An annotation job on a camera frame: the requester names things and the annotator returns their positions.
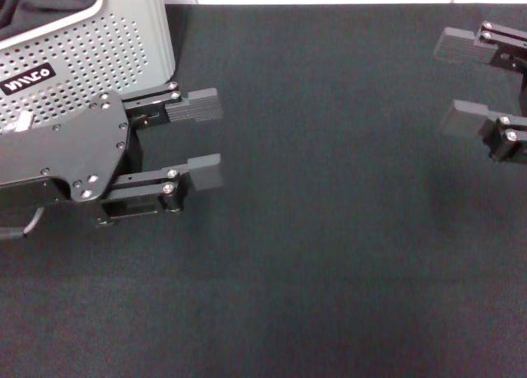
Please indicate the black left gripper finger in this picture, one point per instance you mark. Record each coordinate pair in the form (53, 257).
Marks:
(193, 106)
(206, 172)

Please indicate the black tablecloth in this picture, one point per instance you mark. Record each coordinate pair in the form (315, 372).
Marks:
(288, 230)

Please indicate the grey perforated storage box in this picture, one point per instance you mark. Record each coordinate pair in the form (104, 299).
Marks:
(103, 44)

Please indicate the dark crumpled cloth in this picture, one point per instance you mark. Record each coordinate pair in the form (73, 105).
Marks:
(33, 3)

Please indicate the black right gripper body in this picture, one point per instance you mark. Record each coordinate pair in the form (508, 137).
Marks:
(524, 85)

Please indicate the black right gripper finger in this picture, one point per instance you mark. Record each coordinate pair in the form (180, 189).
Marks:
(457, 46)
(465, 118)

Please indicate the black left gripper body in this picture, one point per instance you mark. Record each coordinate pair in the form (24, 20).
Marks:
(74, 147)

